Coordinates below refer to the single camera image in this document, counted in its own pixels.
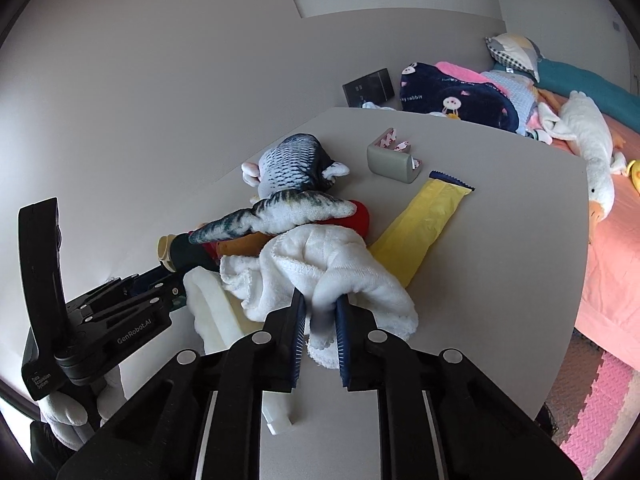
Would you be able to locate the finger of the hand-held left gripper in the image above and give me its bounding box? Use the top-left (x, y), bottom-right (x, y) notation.
top-left (54, 280), bottom-right (187, 386)
top-left (65, 264), bottom-right (172, 322)

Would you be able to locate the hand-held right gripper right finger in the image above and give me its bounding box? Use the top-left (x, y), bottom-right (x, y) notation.
top-left (335, 294), bottom-right (596, 480)

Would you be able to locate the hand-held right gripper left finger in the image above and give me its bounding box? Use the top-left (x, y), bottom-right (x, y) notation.
top-left (55, 290), bottom-right (307, 480)

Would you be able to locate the dark cylinder toy beige cap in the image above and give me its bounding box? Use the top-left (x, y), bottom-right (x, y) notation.
top-left (157, 232), bottom-right (221, 273)

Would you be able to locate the white towel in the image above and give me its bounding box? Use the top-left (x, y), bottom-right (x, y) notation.
top-left (220, 224), bottom-right (420, 371)

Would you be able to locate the grey scaled fish plush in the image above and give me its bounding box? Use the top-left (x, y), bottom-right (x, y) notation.
top-left (187, 133), bottom-right (353, 246)

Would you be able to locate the person's left hand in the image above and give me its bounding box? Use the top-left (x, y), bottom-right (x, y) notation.
top-left (39, 360), bottom-right (127, 452)

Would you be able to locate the orange plush toy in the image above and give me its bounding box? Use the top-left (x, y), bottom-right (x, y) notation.
top-left (217, 236), bottom-right (268, 260)

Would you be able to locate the red plush toy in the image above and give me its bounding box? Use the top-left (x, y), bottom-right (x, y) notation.
top-left (317, 199), bottom-right (374, 237)

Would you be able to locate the yellow plastic packet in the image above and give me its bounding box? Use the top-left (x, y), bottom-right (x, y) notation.
top-left (369, 170), bottom-right (476, 286)

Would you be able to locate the grey holder with pink cards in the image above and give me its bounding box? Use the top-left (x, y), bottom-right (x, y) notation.
top-left (366, 127), bottom-right (426, 186)

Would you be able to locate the pink foam floor mat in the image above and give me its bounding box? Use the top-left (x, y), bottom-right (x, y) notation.
top-left (557, 350), bottom-right (640, 463)

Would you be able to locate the navy printed blanket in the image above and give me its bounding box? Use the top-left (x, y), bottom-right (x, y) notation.
top-left (399, 61), bottom-right (523, 133)

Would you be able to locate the pink bed sheet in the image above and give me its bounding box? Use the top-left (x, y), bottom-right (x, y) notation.
top-left (527, 87), bottom-right (640, 371)

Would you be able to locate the pink blanket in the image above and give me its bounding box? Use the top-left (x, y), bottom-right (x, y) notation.
top-left (434, 61), bottom-right (487, 84)

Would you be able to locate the light blue blanket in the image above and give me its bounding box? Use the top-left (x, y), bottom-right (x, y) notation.
top-left (482, 70), bottom-right (539, 126)

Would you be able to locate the white goose plush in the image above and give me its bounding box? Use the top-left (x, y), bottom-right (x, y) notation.
top-left (537, 90), bottom-right (628, 243)

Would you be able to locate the patchwork pillow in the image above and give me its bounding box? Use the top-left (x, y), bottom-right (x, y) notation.
top-left (484, 32), bottom-right (543, 82)

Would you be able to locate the teal pillow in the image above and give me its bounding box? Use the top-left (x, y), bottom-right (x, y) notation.
top-left (492, 57), bottom-right (640, 133)

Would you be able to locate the black wall socket panel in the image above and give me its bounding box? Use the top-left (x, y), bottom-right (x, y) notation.
top-left (342, 67), bottom-right (397, 108)

